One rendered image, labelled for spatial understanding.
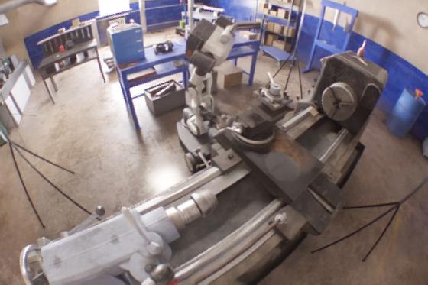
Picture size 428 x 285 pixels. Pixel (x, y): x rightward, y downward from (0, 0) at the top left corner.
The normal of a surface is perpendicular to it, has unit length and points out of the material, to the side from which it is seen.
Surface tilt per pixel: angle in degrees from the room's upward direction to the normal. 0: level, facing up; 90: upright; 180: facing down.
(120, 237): 0
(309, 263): 0
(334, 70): 90
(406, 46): 90
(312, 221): 0
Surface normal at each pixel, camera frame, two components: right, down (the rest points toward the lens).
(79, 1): 0.59, 0.56
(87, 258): 0.04, -0.74
